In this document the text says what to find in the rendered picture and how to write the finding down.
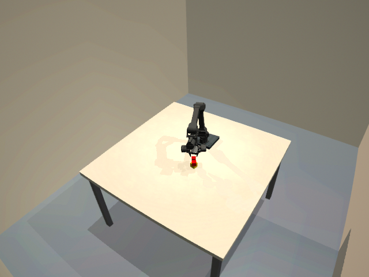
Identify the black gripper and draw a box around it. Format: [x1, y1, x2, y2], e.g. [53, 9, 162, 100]
[181, 144, 206, 157]

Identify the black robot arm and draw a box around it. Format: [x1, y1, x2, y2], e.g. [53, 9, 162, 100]
[186, 102, 209, 155]

